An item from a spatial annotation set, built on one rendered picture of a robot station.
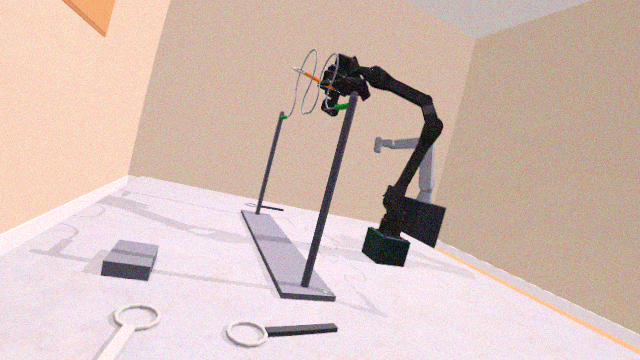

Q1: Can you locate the orange handle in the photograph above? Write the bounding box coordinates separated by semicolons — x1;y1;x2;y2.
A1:
292;67;319;82

